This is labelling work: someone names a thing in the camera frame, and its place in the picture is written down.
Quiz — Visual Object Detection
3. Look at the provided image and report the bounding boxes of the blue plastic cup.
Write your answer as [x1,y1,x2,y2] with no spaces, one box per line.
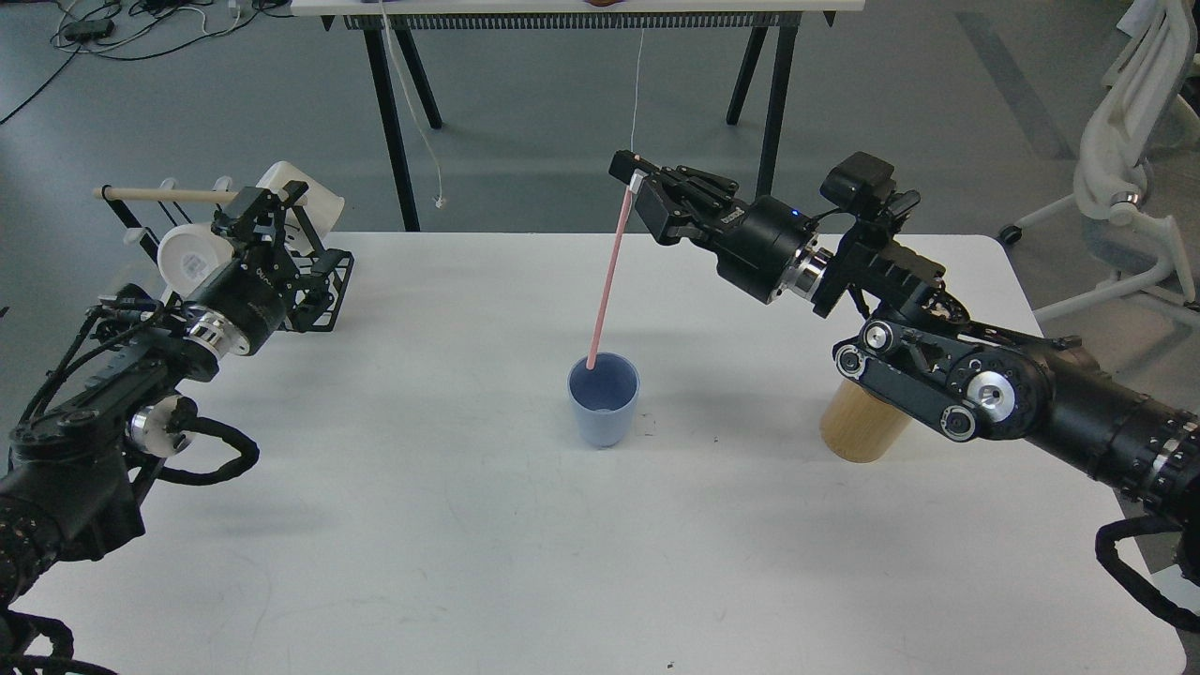
[566,352,641,448]

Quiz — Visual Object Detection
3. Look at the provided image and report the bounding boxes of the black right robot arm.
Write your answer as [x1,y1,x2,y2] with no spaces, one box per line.
[608,150,1199,633]

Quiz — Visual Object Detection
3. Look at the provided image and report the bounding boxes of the white cup on rack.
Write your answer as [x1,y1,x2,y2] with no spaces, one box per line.
[254,160,346,256]
[156,221,234,298]

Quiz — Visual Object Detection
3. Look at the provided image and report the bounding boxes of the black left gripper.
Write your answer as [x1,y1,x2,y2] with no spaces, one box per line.
[184,181,355,357]

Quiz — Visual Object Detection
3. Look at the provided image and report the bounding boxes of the black floor cables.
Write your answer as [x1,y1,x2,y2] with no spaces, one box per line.
[0,0,292,129]

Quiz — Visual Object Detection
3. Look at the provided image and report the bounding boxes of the pink chopstick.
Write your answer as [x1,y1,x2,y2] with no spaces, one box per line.
[584,171,644,370]

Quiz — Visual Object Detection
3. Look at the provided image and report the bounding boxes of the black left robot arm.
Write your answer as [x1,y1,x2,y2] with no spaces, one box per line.
[1,168,354,674]

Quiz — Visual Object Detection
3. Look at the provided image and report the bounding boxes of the wooden dowel rod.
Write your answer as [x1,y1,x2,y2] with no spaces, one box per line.
[92,187,238,204]

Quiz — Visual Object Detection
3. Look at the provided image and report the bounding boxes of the bamboo cylinder holder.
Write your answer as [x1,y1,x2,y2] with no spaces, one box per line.
[818,380,911,464]

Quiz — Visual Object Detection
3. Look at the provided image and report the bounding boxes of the white trestle table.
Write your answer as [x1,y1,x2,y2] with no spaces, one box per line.
[289,0,865,233]

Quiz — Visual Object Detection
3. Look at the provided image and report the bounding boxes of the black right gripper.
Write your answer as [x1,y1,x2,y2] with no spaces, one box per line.
[608,150,816,304]

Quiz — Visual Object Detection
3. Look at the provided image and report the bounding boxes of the black wire cup rack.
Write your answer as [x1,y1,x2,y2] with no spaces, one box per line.
[94,180,354,352]

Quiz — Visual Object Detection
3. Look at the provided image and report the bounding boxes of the white hanging cable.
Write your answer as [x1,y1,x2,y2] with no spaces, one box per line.
[616,28,646,233]

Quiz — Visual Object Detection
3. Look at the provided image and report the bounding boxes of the white hanging cord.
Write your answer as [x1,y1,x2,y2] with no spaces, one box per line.
[376,0,446,210]

